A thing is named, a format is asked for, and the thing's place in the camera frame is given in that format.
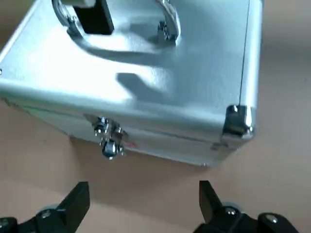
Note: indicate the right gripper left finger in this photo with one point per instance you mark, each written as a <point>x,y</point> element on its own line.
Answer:
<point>70,208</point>

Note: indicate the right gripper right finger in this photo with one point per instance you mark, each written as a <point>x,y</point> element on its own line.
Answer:
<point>211,211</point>

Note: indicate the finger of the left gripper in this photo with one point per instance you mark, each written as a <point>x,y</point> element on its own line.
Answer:
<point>96,19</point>

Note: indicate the silver aluminium case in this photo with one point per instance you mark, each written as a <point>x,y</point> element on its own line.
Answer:
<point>145,85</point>

